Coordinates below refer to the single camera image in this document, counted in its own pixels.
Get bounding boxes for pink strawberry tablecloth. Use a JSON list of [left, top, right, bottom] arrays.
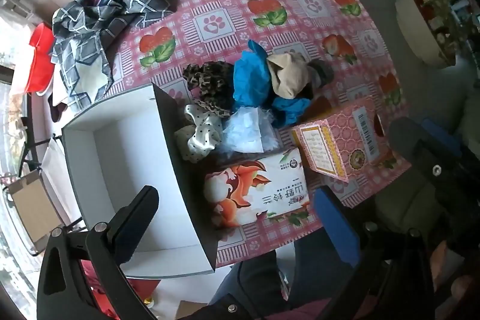
[[86, 0, 413, 266]]

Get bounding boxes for red plastic basin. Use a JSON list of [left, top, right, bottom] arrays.
[[26, 49, 54, 96], [30, 23, 57, 52]]

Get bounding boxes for person's legs in jeans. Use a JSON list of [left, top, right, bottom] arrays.
[[195, 238, 361, 320]]

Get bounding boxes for grey plaid cloth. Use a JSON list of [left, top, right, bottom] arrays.
[[50, 0, 177, 107]]

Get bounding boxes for brown cardboard sheet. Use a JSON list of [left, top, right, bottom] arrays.
[[10, 170, 68, 256]]

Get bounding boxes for leopard print scrunchie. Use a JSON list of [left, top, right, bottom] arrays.
[[182, 61, 241, 118]]

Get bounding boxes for folding chair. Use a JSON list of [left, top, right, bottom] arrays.
[[0, 110, 89, 257]]

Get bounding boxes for red plastic stool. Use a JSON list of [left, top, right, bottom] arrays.
[[80, 260, 160, 320]]

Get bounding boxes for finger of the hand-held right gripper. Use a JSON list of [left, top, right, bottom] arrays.
[[389, 117, 480, 216], [422, 118, 463, 157]]

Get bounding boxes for dark slipper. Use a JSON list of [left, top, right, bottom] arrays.
[[49, 103, 65, 123]]

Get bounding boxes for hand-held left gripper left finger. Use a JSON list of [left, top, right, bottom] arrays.
[[36, 185, 160, 320]]

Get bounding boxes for bright blue cloth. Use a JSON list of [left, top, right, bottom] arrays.
[[232, 40, 278, 107], [270, 97, 312, 129]]

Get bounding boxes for pink patterned carton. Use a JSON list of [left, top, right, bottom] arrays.
[[292, 95, 398, 186]]

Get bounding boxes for pink and dark knit hat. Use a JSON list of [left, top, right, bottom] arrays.
[[307, 59, 335, 87]]

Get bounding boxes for white polka dot scrunchie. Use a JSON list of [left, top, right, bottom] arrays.
[[174, 104, 226, 165]]

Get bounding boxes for white round planter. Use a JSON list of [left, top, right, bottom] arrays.
[[394, 0, 462, 67]]

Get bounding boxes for light blue fluffy cloth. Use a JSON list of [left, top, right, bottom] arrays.
[[221, 106, 282, 156]]

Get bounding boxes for grey storage box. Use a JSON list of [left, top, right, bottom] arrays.
[[61, 82, 220, 279]]

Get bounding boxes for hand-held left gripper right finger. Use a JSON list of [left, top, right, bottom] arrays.
[[313, 187, 447, 320]]

